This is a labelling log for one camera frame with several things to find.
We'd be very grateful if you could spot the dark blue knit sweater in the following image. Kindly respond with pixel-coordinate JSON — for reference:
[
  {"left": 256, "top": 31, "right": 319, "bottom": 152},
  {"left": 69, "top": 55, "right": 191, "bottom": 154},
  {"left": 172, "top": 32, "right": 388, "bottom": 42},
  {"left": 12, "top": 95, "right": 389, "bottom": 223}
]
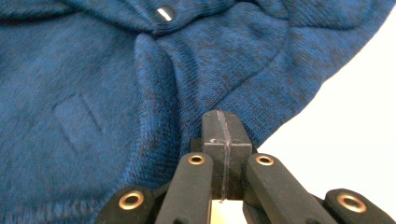
[{"left": 0, "top": 0, "right": 396, "bottom": 224}]

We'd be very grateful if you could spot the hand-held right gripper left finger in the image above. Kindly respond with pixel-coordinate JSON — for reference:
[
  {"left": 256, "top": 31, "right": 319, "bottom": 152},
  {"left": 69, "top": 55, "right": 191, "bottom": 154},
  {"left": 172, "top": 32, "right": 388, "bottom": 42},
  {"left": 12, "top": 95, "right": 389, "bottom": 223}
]
[{"left": 154, "top": 110, "right": 227, "bottom": 224}]

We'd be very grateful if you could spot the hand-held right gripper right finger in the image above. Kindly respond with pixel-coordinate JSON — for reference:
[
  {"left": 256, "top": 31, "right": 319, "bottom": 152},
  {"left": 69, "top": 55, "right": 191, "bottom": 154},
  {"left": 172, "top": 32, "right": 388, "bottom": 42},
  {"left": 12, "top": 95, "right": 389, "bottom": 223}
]
[{"left": 225, "top": 110, "right": 332, "bottom": 224}]

